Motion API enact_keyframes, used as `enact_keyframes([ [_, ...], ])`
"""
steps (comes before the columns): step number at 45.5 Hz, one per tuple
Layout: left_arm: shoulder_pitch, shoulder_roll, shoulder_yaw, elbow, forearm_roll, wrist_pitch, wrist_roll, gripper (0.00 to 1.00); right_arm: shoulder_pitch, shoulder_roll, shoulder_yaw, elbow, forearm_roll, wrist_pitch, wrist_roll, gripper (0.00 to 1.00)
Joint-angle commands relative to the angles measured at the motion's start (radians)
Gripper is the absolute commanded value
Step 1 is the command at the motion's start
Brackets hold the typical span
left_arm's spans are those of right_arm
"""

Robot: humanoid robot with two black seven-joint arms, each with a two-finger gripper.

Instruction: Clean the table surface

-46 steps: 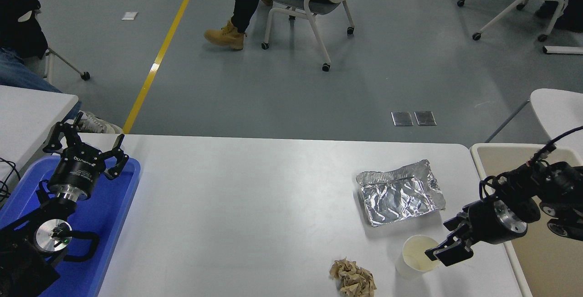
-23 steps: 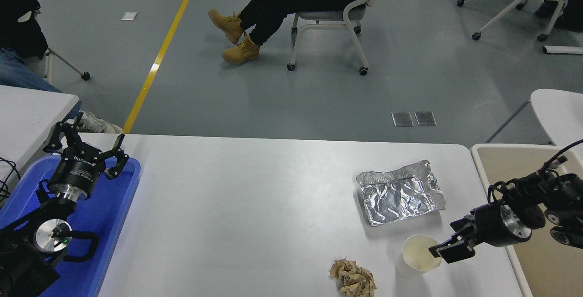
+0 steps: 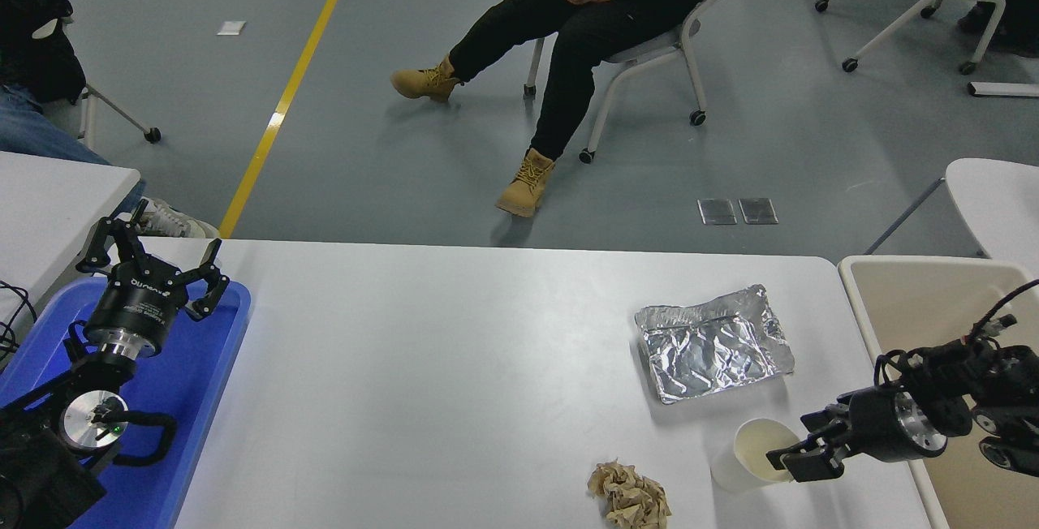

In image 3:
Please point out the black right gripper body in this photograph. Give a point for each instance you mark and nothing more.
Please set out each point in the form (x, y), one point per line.
(877, 423)

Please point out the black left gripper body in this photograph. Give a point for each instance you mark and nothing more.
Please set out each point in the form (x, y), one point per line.
(138, 306)

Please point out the white paper cup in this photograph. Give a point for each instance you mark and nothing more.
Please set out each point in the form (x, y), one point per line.
(751, 448)

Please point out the silver foil tray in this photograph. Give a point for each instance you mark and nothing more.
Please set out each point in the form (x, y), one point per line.
(706, 350)

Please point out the tan paper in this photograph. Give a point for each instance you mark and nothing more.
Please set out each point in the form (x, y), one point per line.
(629, 496)

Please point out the white rectangular side table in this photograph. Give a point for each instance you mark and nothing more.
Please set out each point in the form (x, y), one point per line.
(49, 212)

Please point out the blue plastic tray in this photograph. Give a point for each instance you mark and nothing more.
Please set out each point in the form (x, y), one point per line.
(195, 399)

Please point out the large pale plastic bin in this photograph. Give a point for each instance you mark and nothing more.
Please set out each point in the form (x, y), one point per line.
(917, 310)

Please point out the person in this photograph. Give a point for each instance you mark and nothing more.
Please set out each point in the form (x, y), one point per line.
(24, 131)
(584, 34)
(1019, 26)

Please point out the silver floor outlet plate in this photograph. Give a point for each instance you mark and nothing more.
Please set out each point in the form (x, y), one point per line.
(758, 211)
(717, 212)

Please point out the white round table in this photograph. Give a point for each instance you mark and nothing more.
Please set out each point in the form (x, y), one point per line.
(998, 204)

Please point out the white flat bar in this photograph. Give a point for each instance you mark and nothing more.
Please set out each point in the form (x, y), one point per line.
(1006, 89)

